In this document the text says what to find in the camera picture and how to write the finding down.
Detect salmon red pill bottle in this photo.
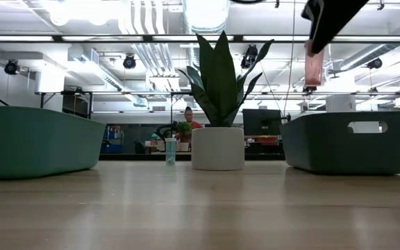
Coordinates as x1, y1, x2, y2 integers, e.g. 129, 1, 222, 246
303, 39, 326, 88

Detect pale blue pill bottle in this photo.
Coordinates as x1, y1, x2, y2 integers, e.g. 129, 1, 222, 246
165, 137, 177, 166

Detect dark teal plastic bin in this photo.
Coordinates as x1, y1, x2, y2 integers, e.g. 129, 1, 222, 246
278, 110, 400, 176

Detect light green plastic bin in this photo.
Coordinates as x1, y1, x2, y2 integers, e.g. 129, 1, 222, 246
0, 106, 106, 180

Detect green snake plant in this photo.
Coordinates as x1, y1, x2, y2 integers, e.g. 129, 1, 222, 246
178, 31, 276, 128

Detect black computer monitor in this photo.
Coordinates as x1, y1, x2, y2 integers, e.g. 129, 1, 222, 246
242, 108, 283, 137

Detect red storage tray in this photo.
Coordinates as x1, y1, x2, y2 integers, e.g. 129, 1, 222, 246
244, 135, 281, 146

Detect person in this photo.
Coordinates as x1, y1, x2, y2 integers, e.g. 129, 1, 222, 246
177, 106, 203, 143

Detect white round plant pot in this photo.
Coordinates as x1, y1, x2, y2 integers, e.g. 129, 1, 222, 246
191, 126, 245, 172

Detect small potted green plant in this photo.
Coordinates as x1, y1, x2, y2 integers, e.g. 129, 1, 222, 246
177, 121, 194, 153

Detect blue storage crates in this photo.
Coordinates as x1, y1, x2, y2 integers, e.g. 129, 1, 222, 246
99, 125, 124, 154

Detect black metal shelf rack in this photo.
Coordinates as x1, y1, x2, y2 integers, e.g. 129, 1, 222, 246
40, 90, 94, 119

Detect long black ceiling light rail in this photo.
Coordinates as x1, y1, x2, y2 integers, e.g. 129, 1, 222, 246
0, 33, 400, 44

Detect silver ceiling air duct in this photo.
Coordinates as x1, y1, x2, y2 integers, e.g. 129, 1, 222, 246
182, 0, 231, 35

